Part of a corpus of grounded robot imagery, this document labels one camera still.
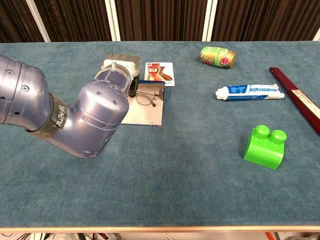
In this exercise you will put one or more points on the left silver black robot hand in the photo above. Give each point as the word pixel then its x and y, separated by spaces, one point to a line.
pixel 125 60

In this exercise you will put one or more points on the thin metal frame eyeglasses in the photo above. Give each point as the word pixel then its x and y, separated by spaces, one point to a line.
pixel 145 96

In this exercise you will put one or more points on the blue glasses case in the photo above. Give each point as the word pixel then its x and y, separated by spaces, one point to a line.
pixel 147 115

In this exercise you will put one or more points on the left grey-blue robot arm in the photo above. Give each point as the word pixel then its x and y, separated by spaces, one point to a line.
pixel 95 120

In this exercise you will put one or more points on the white bordered photo card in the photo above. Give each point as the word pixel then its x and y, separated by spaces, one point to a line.
pixel 160 71

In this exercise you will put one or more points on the dark brown pleated curtain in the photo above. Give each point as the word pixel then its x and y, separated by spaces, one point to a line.
pixel 162 20

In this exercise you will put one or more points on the green can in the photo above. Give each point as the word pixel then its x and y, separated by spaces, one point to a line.
pixel 217 57

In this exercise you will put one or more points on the teal velvet table cloth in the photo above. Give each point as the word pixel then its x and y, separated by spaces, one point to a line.
pixel 175 175

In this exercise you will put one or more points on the white blue toothpaste tube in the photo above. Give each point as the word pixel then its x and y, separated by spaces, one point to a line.
pixel 250 92

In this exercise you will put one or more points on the green plastic toy brick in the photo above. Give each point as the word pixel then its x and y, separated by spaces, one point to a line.
pixel 265 150

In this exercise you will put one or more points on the dark red long box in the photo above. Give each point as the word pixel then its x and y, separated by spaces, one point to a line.
pixel 292 92

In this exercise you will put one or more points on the white metal frame post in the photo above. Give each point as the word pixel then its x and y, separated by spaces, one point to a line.
pixel 209 20
pixel 112 20
pixel 318 37
pixel 37 20

